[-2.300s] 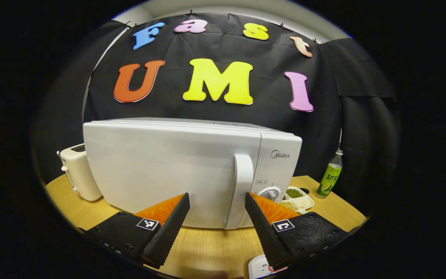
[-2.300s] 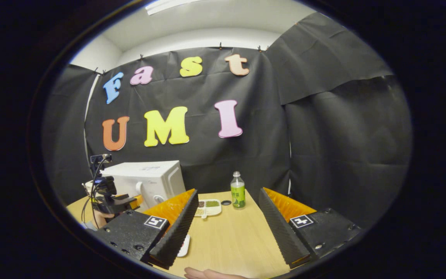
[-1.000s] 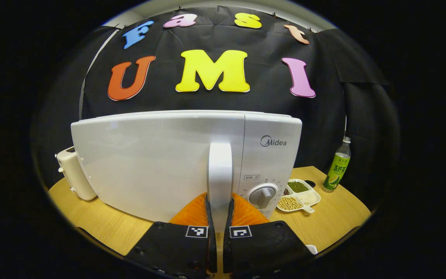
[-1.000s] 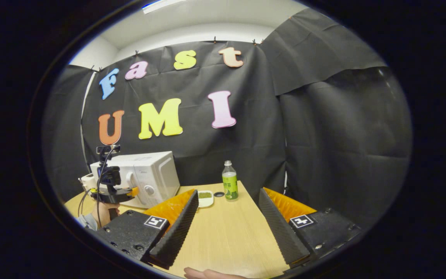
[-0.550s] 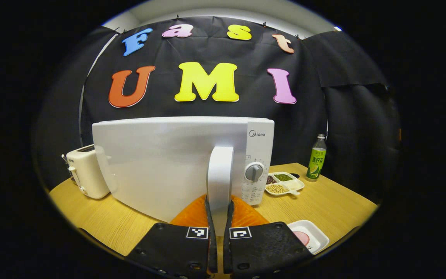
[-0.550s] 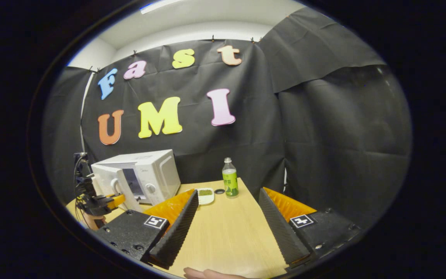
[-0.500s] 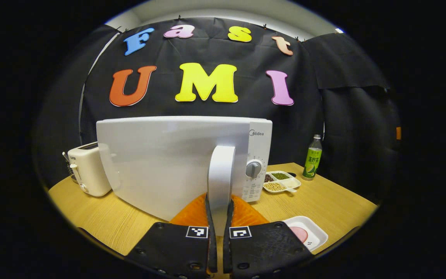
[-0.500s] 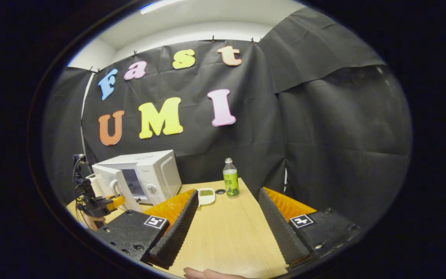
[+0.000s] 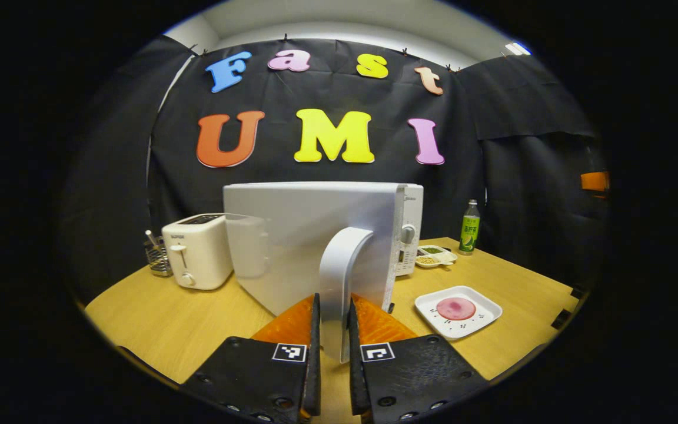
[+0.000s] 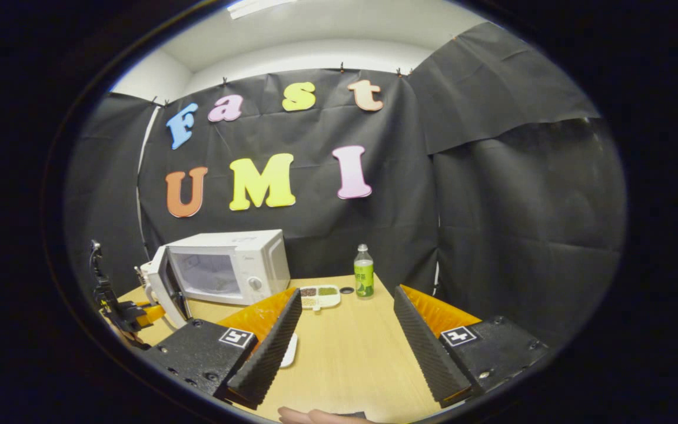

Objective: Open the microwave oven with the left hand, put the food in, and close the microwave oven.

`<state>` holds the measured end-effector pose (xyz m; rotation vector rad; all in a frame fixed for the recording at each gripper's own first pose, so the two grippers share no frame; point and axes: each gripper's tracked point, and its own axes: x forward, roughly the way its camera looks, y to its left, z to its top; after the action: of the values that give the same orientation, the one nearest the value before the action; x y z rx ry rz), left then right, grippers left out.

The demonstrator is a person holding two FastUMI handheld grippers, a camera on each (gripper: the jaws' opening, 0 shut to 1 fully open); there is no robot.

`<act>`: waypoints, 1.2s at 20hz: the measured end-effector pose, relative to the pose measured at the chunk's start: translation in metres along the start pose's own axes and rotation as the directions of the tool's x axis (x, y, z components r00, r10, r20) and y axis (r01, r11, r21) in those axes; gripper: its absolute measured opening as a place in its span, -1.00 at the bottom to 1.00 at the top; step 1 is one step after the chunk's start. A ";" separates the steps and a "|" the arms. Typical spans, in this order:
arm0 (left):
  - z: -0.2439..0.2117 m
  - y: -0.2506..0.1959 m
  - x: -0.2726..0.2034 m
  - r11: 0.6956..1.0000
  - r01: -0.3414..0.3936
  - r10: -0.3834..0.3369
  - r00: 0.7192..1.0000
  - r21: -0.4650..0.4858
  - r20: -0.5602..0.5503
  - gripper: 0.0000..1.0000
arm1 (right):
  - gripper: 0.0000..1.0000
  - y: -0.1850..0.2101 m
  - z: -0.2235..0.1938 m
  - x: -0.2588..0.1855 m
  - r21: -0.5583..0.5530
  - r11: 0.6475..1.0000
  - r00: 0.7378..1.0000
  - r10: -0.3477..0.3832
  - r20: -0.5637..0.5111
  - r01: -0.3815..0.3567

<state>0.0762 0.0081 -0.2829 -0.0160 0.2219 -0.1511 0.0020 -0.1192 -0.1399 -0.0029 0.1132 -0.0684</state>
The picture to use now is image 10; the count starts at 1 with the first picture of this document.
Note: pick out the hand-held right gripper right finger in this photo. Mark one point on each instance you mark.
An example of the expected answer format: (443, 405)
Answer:
(421, 347)

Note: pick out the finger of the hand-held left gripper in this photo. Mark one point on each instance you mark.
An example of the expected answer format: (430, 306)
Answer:
(153, 314)

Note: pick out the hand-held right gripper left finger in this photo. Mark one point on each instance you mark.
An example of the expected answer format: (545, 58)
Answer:
(274, 353)

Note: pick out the white square plate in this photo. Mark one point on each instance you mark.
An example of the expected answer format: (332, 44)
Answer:
(289, 352)

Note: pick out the white microwave oven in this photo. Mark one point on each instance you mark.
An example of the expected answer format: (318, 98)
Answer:
(256, 247)

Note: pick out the white toaster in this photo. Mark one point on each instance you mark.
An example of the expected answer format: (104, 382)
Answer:
(146, 272)

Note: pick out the white divided tray of grains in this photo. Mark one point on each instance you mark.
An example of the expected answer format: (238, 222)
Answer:
(321, 297)

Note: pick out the green tea bottle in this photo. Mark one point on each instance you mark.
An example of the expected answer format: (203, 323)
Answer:
(364, 277)

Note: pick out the black backdrop cloth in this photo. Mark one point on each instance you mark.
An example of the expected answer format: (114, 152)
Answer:
(345, 224)

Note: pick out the long ceiling light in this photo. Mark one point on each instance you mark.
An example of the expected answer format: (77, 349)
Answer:
(259, 7)

